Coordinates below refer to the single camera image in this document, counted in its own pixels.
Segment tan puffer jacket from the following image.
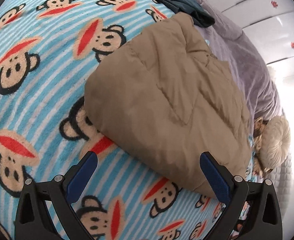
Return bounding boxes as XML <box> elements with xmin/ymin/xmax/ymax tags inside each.
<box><xmin>84</xmin><ymin>12</ymin><xmax>251</xmax><ymax>196</ymax></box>

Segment grey quilted headboard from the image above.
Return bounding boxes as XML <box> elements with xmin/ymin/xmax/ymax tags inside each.
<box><xmin>268</xmin><ymin>153</ymin><xmax>293</xmax><ymax>218</ymax></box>

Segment round cream pleated cushion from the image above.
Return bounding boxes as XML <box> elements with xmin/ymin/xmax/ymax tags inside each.
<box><xmin>259</xmin><ymin>116</ymin><xmax>291</xmax><ymax>170</ymax></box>

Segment blue monkey print blanket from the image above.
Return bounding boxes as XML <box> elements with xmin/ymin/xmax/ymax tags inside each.
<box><xmin>0</xmin><ymin>0</ymin><xmax>261</xmax><ymax>240</ymax></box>

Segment purple quilted duvet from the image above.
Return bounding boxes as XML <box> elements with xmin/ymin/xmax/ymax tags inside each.
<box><xmin>196</xmin><ymin>0</ymin><xmax>282</xmax><ymax>133</ymax></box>

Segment white wardrobe doors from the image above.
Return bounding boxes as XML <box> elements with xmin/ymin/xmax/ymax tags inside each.
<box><xmin>208</xmin><ymin>0</ymin><xmax>294</xmax><ymax>79</ymax></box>

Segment beige knotted rope cushion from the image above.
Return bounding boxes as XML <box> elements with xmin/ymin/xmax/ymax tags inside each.
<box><xmin>254</xmin><ymin>117</ymin><xmax>272</xmax><ymax>177</ymax></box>

